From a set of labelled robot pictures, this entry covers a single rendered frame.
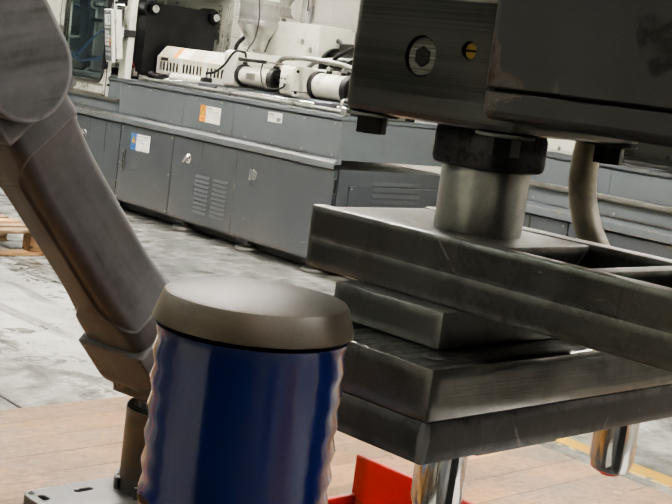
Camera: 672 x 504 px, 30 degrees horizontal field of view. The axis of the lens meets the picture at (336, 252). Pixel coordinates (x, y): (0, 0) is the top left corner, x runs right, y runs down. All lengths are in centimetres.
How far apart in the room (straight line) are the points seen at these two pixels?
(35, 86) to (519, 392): 39
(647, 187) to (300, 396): 571
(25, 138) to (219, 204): 755
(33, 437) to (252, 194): 697
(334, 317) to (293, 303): 1
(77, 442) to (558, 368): 66
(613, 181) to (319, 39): 314
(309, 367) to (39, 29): 55
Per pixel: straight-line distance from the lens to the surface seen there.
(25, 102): 76
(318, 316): 23
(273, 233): 786
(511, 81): 44
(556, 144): 630
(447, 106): 48
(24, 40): 76
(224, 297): 23
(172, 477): 24
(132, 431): 95
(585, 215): 60
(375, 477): 94
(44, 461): 105
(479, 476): 114
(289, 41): 881
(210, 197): 841
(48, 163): 80
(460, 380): 46
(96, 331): 91
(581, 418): 53
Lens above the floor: 124
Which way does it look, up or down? 8 degrees down
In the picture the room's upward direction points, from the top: 7 degrees clockwise
